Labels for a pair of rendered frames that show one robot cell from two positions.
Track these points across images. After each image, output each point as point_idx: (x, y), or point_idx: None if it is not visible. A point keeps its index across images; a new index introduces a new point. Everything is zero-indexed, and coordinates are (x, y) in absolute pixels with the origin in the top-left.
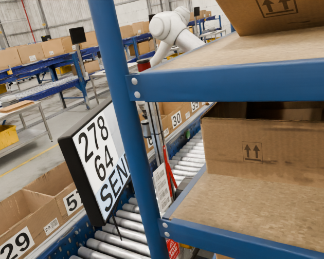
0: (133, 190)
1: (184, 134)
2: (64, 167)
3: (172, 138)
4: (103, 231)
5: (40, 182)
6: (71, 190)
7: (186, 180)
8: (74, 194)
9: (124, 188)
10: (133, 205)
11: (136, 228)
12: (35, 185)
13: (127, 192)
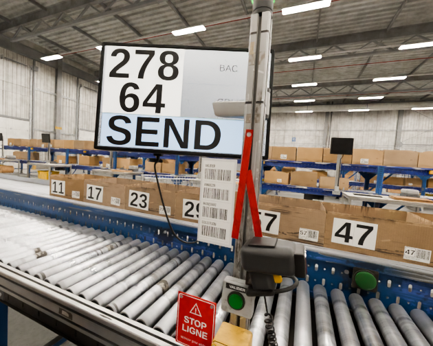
0: (352, 285)
1: None
2: (304, 206)
3: None
4: None
5: (272, 200)
6: (260, 207)
7: (286, 242)
8: (261, 213)
9: (339, 271)
10: (322, 294)
11: (277, 304)
12: (265, 200)
13: (343, 281)
